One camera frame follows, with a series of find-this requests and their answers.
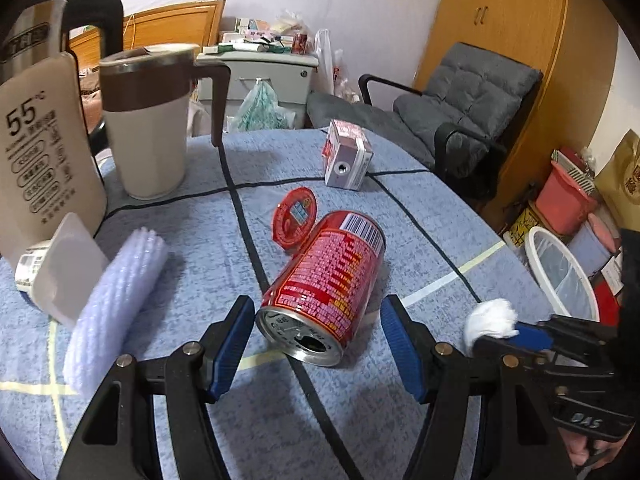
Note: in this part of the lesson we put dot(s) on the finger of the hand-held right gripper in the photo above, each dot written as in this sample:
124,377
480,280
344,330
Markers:
535,337
500,346

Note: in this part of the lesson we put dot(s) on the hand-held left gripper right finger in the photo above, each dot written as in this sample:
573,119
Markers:
402,355

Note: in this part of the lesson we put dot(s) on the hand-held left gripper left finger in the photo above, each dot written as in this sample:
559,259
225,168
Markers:
232,350

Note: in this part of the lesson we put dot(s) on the white tissue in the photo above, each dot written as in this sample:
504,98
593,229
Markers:
490,320

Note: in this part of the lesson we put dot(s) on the white rimmed mesh trash bin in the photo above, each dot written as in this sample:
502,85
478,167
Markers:
562,270

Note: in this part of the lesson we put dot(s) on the red printed drink can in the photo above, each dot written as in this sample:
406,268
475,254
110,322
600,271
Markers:
300,43
325,280

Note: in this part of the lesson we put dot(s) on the white foam net sleeve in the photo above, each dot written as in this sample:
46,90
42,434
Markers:
115,300

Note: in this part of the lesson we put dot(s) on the translucent plastic cup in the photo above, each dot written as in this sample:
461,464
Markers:
65,275

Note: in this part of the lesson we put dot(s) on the pink and white carton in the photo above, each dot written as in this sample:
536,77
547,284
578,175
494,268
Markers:
345,157

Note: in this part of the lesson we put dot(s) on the person's right hand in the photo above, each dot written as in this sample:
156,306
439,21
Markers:
580,452

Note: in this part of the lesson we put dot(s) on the pale blue cylinder container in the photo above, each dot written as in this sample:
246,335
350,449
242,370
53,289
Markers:
592,245

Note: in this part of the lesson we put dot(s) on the yellow patterned tin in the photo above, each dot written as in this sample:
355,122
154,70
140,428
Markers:
522,225

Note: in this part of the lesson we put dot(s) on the blue checked tablecloth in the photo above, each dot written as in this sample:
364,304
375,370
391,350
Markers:
425,240

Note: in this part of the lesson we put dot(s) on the pink plastic bucket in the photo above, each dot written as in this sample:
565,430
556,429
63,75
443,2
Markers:
567,200

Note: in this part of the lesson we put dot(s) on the striped gift box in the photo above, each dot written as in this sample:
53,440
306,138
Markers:
572,165

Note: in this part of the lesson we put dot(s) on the gold paper gift bag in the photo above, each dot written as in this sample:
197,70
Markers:
622,180

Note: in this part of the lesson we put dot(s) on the beige mug with brown band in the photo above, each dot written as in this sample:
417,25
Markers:
147,145

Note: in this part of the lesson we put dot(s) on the green patterned plastic bag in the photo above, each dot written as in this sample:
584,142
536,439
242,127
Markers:
262,107

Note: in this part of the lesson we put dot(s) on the grey cushioned armchair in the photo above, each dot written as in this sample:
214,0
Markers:
465,95

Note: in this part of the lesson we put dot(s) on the white nightstand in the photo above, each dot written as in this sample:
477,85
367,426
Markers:
285,72

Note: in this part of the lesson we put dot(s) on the white steel electric kettle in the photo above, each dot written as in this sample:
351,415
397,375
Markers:
45,135

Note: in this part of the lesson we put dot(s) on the white plastic shopping bags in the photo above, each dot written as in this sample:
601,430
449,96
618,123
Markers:
330,65

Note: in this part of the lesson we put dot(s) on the pile of boxes and packets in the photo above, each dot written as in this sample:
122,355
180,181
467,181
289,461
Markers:
260,35

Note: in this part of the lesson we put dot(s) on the large wooden wardrobe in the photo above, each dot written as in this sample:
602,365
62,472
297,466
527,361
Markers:
505,20

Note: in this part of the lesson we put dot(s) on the wooden bed headboard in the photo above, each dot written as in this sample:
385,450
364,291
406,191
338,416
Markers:
170,25

